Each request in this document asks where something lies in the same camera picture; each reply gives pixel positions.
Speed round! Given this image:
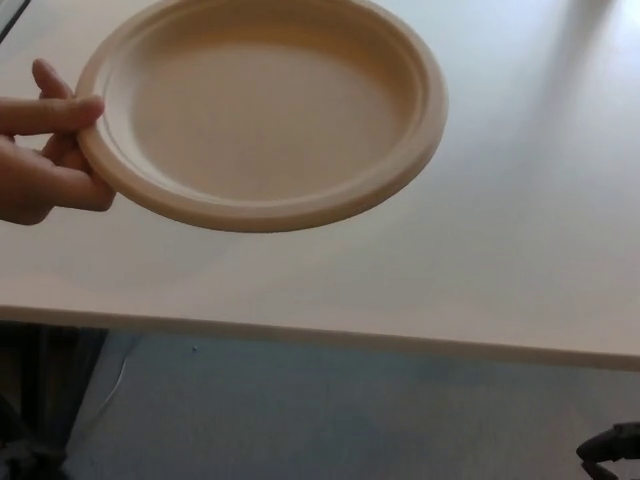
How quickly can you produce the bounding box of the dark metal table leg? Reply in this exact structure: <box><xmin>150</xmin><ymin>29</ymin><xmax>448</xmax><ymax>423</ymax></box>
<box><xmin>0</xmin><ymin>319</ymin><xmax>110</xmax><ymax>480</ymax></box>

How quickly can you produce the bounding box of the white floor cable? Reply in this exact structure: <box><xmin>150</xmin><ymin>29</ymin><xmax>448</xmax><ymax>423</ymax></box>
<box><xmin>85</xmin><ymin>355</ymin><xmax>129</xmax><ymax>434</ymax></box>

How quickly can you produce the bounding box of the person bare hand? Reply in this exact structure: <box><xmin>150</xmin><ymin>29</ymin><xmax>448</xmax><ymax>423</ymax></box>
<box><xmin>0</xmin><ymin>58</ymin><xmax>118</xmax><ymax>227</ymax></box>

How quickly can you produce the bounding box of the beige round paper plate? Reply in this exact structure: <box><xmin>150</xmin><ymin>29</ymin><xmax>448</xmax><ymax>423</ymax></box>
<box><xmin>74</xmin><ymin>0</ymin><xmax>450</xmax><ymax>234</ymax></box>

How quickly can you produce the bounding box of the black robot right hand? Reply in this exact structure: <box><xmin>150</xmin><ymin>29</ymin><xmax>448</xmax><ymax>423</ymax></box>
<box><xmin>575</xmin><ymin>435</ymin><xmax>640</xmax><ymax>480</ymax></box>

